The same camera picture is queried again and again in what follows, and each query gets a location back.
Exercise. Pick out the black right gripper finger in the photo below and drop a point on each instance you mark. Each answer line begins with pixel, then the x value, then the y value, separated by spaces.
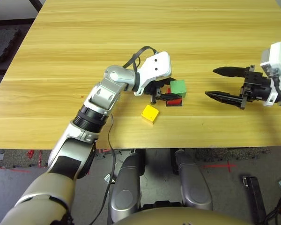
pixel 229 98
pixel 234 71

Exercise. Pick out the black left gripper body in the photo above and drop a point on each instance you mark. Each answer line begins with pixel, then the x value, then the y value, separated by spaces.
pixel 158 90

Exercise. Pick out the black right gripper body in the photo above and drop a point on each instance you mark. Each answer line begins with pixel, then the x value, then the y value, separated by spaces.
pixel 257 89

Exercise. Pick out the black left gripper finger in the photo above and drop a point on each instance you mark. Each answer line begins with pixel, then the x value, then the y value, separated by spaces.
pixel 170 79
pixel 169 96

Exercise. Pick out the red wooden block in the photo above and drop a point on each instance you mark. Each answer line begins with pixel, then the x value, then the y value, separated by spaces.
pixel 174 102

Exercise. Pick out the green wooden block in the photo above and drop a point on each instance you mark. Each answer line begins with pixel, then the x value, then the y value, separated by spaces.
pixel 178 86

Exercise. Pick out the yellow wooden block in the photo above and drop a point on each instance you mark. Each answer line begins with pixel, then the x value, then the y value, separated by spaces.
pixel 150 113

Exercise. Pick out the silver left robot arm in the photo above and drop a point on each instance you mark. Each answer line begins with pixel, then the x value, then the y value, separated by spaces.
pixel 103 91

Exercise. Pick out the black square tape marker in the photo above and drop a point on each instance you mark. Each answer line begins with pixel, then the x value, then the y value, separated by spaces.
pixel 175 105

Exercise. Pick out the speckled grey floor mat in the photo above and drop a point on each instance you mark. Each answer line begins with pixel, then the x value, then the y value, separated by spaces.
pixel 224 154
pixel 18 158

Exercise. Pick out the grey right robot leg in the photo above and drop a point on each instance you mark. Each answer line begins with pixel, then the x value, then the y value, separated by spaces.
pixel 194 185

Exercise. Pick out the grey robot leg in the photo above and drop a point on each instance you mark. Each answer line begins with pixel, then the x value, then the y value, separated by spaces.
pixel 126 187
pixel 194 185

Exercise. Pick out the grey left robot leg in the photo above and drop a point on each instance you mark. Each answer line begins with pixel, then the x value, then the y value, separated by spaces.
pixel 126 187

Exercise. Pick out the black box on floor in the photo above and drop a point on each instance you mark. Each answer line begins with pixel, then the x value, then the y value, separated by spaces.
pixel 255 199

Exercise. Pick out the beige robot torso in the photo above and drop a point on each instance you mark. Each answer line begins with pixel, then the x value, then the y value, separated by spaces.
pixel 185 216

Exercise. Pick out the black foam floor mat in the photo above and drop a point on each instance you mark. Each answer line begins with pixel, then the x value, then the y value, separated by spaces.
pixel 2 47

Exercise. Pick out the red tape line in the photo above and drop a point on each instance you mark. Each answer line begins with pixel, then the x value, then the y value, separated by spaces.
pixel 11 169

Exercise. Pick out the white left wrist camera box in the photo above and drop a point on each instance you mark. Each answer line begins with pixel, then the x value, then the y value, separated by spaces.
pixel 157 65

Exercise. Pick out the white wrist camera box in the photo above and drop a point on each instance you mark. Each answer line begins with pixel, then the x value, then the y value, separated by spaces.
pixel 157 65
pixel 277 56

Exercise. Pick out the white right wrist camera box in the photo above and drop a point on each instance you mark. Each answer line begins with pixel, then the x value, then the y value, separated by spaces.
pixel 277 56

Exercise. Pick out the small metal bracket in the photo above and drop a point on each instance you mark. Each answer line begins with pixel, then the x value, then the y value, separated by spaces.
pixel 109 178

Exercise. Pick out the black metal table frame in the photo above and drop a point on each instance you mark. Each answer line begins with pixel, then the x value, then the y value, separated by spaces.
pixel 11 21

